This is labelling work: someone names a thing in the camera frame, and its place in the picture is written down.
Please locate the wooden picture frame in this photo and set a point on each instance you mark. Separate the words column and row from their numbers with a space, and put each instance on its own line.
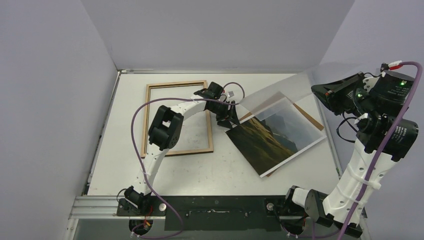
column 196, row 134

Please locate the clear glass pane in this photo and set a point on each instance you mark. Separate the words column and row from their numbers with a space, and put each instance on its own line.
column 298, row 86

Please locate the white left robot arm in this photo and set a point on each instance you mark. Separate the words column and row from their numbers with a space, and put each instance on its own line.
column 164, row 133

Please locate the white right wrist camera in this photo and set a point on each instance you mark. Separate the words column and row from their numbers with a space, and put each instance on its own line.
column 385, row 67

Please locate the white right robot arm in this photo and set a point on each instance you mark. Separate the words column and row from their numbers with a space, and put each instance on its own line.
column 377, row 105

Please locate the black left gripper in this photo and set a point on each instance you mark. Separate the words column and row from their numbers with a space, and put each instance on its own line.
column 223, row 120

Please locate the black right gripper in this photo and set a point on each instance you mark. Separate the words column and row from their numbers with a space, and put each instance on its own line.
column 334, row 96

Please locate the aluminium rail front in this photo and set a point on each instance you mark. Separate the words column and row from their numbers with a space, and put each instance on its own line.
column 92, row 207

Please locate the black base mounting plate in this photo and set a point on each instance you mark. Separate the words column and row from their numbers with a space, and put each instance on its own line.
column 269, row 224

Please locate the landscape photo print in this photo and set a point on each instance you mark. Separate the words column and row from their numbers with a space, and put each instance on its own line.
column 275, row 142

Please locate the brown frame backing board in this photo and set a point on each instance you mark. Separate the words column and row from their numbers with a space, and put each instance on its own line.
column 308, row 116

